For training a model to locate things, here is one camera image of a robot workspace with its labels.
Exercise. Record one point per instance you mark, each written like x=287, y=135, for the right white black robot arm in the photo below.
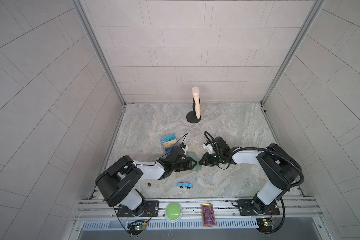
x=282, y=170

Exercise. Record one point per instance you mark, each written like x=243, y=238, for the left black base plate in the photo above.
x=145, y=209

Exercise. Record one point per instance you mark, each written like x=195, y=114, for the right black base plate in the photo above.
x=250, y=207

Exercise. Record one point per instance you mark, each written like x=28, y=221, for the right green circuit board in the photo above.
x=265, y=225

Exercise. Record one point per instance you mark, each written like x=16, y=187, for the teal card in stand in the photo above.
x=168, y=138

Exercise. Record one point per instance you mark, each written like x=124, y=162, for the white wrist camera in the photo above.
x=209, y=148
x=184, y=147

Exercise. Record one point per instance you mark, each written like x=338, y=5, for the blue toy car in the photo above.
x=185, y=185

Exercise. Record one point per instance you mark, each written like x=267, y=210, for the gold card in stand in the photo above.
x=169, y=144

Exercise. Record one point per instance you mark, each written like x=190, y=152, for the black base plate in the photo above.
x=145, y=209
x=250, y=207

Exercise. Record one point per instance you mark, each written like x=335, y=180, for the purple patterned card box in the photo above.
x=208, y=215

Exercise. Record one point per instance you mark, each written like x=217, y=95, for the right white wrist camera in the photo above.
x=209, y=148

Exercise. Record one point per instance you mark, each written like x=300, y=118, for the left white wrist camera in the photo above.
x=184, y=147

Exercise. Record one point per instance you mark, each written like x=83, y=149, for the left green circuit board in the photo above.
x=138, y=225

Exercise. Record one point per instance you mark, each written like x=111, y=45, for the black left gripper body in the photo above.
x=181, y=165

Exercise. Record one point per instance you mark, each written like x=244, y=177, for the green circuit board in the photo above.
x=138, y=225
x=265, y=225

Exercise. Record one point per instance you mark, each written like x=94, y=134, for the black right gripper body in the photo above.
x=217, y=158

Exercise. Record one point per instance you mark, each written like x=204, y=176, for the black round microphone stand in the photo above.
x=191, y=116

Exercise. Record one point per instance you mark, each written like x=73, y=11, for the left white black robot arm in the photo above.
x=117, y=184

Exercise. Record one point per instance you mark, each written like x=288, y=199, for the green round button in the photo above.
x=173, y=212

